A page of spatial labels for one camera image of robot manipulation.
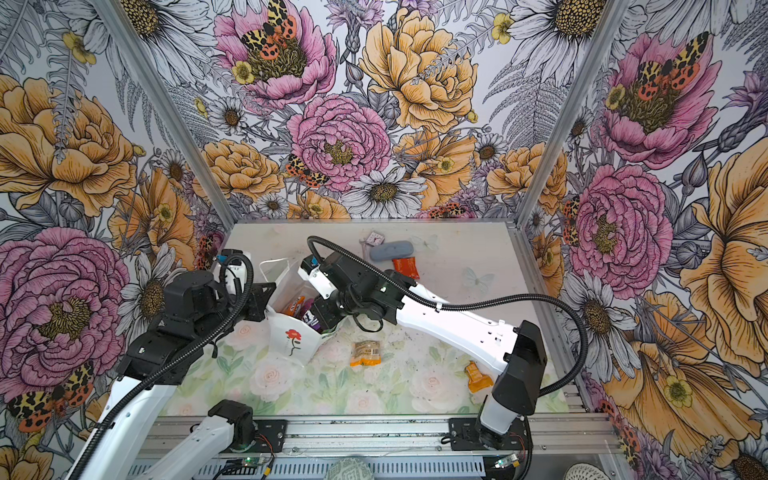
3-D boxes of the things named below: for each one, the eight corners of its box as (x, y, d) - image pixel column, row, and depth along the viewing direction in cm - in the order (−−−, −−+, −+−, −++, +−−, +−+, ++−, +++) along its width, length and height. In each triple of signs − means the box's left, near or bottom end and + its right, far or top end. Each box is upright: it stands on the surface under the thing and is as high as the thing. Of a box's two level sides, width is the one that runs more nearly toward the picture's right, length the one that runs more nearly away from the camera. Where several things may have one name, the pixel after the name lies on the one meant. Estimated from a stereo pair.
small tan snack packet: (351, 366, 87) (349, 361, 85) (352, 345, 91) (351, 340, 89) (381, 366, 87) (381, 362, 85) (381, 345, 92) (381, 340, 89)
